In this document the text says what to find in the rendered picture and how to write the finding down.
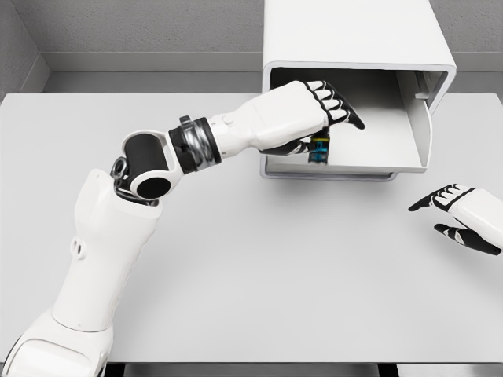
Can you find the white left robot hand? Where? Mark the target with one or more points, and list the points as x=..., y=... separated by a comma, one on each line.
x=294, y=112

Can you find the white cabinet drawer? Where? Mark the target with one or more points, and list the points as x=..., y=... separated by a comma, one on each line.
x=377, y=145

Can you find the white tabletop storage cabinet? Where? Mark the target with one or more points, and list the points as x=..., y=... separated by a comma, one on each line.
x=353, y=35

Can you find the black and blue load switch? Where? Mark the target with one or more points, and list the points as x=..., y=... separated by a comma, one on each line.
x=319, y=149

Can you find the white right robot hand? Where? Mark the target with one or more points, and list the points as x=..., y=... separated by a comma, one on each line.
x=469, y=214

